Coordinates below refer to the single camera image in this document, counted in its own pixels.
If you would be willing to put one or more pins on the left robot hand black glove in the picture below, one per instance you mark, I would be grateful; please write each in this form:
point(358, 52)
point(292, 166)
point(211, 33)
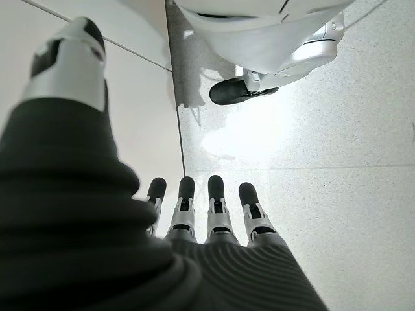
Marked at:
point(81, 210)

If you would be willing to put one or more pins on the glossy white base cabinet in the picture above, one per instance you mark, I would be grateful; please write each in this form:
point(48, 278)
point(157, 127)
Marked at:
point(136, 97)

